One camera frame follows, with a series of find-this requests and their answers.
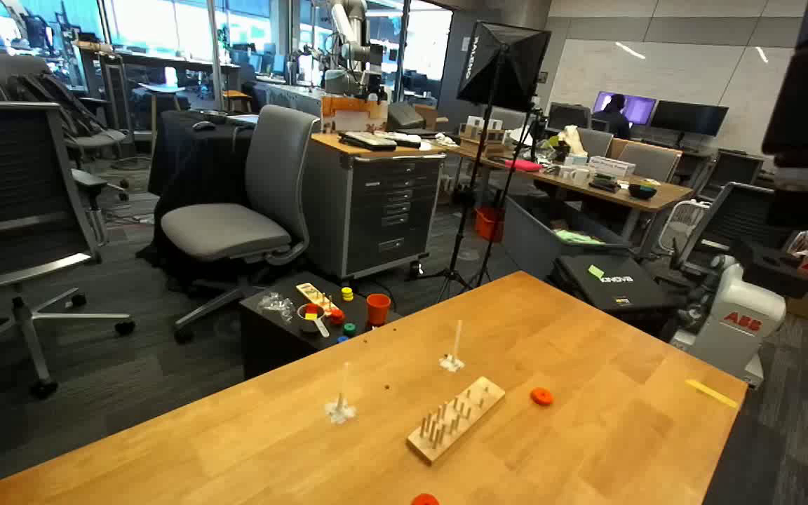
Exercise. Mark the clear plastic peg stand left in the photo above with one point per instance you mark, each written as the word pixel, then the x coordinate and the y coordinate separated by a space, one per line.
pixel 340 410

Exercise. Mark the grey drawer cabinet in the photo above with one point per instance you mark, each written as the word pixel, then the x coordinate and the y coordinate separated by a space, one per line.
pixel 368 212

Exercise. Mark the black open bin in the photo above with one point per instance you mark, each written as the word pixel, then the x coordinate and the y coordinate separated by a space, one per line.
pixel 539 232

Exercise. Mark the orange cup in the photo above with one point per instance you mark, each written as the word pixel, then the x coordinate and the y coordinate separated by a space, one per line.
pixel 376 308

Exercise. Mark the wooden peg stand board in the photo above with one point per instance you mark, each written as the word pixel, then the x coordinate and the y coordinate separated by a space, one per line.
pixel 439 430

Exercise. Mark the grey office chair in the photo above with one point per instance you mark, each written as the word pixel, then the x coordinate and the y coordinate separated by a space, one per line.
pixel 268 228

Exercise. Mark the black mesh office chair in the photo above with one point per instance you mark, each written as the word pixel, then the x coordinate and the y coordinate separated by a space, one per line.
pixel 42 232

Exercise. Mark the black softbox light stand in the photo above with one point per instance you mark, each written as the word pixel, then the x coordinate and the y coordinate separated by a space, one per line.
pixel 502 72

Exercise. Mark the computer monitor purple screen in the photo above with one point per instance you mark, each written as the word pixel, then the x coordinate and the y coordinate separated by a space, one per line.
pixel 636 109

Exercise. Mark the white ABB robot base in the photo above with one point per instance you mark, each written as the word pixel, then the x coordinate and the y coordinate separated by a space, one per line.
pixel 735 323

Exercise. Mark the yellow tape strip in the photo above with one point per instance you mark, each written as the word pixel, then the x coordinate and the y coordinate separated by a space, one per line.
pixel 710 395

